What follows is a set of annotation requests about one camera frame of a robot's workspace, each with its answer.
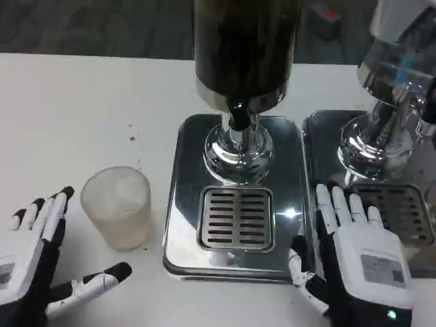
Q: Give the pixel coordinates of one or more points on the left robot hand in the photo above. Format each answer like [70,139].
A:
[25,259]

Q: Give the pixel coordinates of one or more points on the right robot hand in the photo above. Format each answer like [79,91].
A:
[371,269]

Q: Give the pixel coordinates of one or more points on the slotted steel drip grid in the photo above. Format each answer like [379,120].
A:
[395,211]
[236,218]

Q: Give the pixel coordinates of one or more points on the clear ribbed glass cup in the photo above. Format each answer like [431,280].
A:
[117,207]

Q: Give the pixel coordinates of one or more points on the steel drip tray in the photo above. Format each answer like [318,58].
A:
[371,163]
[235,204]

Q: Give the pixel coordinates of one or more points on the clear drink dispenser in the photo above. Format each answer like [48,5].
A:
[391,85]

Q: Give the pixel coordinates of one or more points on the black dispenser tap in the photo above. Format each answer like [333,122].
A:
[239,114]

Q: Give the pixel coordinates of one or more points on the dark drink dispenser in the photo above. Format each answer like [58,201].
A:
[243,68]

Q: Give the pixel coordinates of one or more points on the grey box with red label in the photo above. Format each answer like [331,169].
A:
[323,22]

